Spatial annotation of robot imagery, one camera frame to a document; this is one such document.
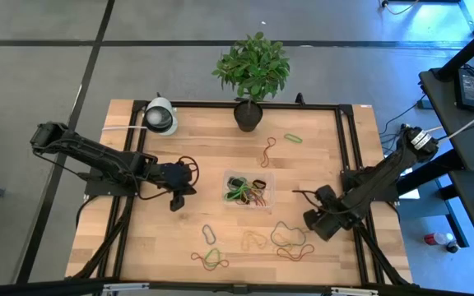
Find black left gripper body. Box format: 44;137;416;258
153;162;195;213

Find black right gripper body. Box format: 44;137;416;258
315;184;347;243

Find teal rubber band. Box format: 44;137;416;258
270;220;308;248

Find blue rubber band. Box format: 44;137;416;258
202;224;218;247

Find yellow rubber band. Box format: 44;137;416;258
236;187;263;205
240;229;269;252

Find clear plastic bin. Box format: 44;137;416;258
222;169;276;211

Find plastic bottle with red label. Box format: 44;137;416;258
424;231;460;254

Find green plant in black pot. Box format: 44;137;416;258
211;31;291;133

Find black crossbeam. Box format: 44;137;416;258
0;275;474;296

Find black power adapter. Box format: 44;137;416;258
455;67;474;113

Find black diagonal pole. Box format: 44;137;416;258
432;16;474;82

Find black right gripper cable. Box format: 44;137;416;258
291;188;321;211

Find black desk leg frame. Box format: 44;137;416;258
397;147;471;247

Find black floor cable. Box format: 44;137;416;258
379;95;427;136

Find beige floor cable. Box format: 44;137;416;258
380;0;421;16

